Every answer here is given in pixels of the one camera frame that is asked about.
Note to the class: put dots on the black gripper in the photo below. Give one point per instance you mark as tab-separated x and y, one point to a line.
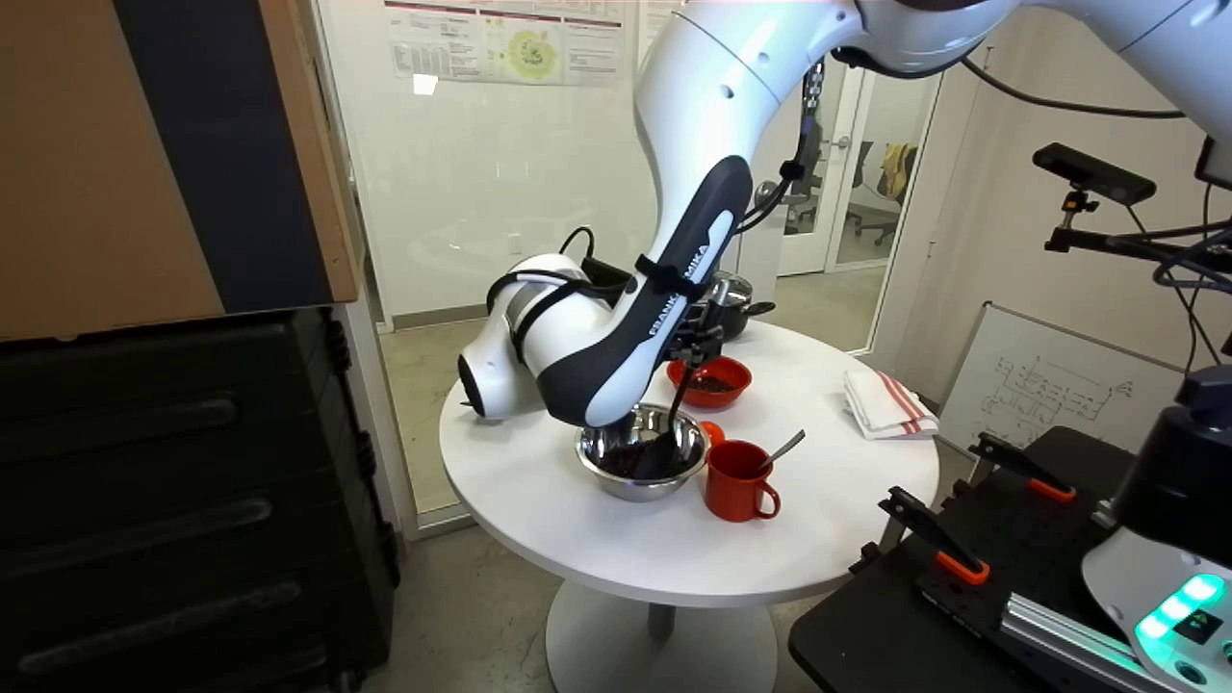
699	352

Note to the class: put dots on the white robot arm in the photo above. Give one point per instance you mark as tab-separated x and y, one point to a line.
716	100

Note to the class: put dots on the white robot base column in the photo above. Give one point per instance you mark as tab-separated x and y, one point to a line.
1181	512

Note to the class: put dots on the red bowl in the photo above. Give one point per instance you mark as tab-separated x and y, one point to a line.
726	396

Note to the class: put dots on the silver metal bowl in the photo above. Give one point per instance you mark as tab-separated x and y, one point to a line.
603	479

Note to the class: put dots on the dark beans pile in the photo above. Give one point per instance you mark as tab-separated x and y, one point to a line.
637	465
715	382

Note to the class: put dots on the small orange ball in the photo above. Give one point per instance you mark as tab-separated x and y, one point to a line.
715	432

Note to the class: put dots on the small metal teaspoon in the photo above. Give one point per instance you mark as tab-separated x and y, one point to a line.
789	443

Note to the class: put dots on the red mug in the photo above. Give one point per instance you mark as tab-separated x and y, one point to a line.
737	496

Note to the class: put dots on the white towel red stripes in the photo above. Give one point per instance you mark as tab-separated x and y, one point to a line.
887	405

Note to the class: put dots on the black perforated robot table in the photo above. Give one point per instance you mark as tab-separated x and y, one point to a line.
871	642

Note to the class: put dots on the whiteboard with drawings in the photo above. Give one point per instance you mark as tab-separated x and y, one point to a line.
1052	388

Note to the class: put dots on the black drawer cabinet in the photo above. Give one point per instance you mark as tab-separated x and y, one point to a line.
167	512

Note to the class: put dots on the cardboard box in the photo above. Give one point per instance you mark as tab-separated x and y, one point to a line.
100	154

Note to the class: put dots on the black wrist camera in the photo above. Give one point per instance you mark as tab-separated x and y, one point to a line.
608	274

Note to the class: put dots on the white table pedestal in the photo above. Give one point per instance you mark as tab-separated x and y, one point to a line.
661	642

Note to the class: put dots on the wall poster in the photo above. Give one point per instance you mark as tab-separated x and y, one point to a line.
502	44

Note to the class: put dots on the black camera on stand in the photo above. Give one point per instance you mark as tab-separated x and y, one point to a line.
1090	175

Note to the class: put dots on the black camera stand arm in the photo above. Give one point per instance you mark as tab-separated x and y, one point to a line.
1131	245

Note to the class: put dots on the aluminium rail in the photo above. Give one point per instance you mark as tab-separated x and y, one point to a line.
1064	642

